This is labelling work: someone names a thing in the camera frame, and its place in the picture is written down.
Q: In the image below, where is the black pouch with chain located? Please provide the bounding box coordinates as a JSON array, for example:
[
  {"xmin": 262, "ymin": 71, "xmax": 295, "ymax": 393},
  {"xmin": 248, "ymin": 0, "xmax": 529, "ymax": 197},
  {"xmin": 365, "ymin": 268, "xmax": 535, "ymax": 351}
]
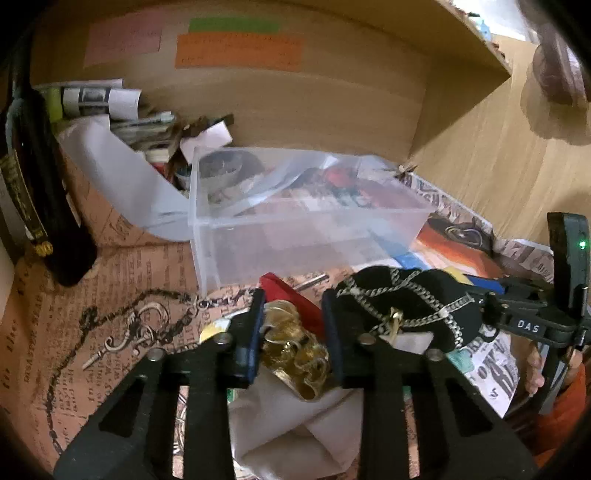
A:
[{"xmin": 335, "ymin": 265, "xmax": 482, "ymax": 353}]

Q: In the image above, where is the beige cloth pouch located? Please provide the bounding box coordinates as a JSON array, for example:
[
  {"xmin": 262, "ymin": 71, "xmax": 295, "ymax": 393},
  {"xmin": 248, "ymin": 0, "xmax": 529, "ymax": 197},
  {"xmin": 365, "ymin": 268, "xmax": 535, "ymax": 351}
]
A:
[{"xmin": 227, "ymin": 331, "xmax": 422, "ymax": 480}]

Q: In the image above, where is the red fabric item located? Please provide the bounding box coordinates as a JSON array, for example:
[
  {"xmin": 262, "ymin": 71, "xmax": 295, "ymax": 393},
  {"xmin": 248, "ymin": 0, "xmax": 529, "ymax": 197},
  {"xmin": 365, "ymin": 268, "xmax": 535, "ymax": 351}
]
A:
[{"xmin": 259, "ymin": 273, "xmax": 325, "ymax": 341}]

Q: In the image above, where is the green knit cloth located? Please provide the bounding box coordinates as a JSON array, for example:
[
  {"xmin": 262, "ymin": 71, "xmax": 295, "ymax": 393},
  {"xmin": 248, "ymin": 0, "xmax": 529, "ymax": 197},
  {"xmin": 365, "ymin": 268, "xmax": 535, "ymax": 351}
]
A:
[{"xmin": 447, "ymin": 349, "xmax": 475, "ymax": 375}]

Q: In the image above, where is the person's hand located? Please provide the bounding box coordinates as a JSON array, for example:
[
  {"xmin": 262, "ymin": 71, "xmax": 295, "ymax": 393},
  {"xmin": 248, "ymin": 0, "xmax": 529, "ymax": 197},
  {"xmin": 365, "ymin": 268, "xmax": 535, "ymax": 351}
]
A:
[{"xmin": 524, "ymin": 342, "xmax": 545, "ymax": 397}]

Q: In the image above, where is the orange fox print cloth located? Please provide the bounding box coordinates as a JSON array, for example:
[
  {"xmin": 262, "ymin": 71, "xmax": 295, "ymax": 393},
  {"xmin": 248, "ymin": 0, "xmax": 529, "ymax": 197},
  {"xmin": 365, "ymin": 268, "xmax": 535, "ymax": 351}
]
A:
[{"xmin": 401, "ymin": 173, "xmax": 553, "ymax": 417}]

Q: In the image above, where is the blue plastic packet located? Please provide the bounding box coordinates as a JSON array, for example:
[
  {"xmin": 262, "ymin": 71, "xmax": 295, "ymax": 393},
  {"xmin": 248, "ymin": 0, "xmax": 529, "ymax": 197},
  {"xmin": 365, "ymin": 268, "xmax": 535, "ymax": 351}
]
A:
[{"xmin": 394, "ymin": 251, "xmax": 432, "ymax": 270}]

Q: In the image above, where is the dark glass bottle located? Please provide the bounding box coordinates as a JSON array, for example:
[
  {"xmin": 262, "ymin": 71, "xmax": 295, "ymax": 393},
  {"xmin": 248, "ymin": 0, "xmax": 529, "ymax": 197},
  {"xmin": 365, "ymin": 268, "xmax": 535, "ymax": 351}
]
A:
[{"xmin": 1, "ymin": 65, "xmax": 97, "ymax": 287}]

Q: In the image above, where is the white plastic sheet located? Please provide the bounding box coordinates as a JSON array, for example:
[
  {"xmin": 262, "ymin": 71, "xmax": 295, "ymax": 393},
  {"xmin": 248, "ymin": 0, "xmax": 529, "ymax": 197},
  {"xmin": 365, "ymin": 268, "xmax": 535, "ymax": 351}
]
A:
[{"xmin": 58, "ymin": 118, "xmax": 191, "ymax": 242}]

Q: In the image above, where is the clear plastic storage bin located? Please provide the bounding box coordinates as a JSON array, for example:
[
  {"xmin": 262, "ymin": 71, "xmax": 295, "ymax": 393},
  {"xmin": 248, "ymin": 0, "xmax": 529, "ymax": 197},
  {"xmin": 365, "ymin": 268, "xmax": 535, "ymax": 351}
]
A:
[{"xmin": 189, "ymin": 147, "xmax": 435, "ymax": 293}]

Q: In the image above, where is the stack of papers and books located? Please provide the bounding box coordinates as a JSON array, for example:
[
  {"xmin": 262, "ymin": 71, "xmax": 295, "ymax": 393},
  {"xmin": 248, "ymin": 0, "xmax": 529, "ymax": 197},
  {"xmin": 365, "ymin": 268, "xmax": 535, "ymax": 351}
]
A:
[{"xmin": 35, "ymin": 79, "xmax": 235, "ymax": 190}]

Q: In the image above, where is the orange paper label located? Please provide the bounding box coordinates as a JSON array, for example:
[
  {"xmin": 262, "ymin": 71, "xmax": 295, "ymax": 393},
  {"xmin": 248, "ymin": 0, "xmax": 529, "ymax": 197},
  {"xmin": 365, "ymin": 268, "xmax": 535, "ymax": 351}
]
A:
[{"xmin": 174, "ymin": 32, "xmax": 304, "ymax": 72}]

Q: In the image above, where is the green paper label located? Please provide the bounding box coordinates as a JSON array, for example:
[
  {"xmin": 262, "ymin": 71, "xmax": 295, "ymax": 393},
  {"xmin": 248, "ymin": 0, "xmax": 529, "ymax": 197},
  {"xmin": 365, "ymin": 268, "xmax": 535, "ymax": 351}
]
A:
[{"xmin": 188, "ymin": 16, "xmax": 280, "ymax": 34}]

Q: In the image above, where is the pink paper label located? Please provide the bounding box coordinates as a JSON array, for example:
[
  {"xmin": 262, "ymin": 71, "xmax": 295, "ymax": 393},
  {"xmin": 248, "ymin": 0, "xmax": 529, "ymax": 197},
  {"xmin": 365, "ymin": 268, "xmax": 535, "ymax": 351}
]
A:
[{"xmin": 84, "ymin": 10, "xmax": 163, "ymax": 67}]

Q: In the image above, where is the metal chain with key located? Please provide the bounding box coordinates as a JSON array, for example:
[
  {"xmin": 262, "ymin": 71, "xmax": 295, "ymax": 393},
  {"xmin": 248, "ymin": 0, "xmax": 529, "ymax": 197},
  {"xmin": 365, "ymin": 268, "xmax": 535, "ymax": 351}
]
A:
[{"xmin": 43, "ymin": 287, "xmax": 253, "ymax": 455}]

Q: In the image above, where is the brown object on wall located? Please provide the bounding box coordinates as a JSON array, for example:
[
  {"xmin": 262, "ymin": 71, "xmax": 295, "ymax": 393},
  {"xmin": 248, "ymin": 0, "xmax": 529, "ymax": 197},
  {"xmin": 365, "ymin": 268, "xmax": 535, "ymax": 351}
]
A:
[{"xmin": 532, "ymin": 24, "xmax": 590, "ymax": 110}]

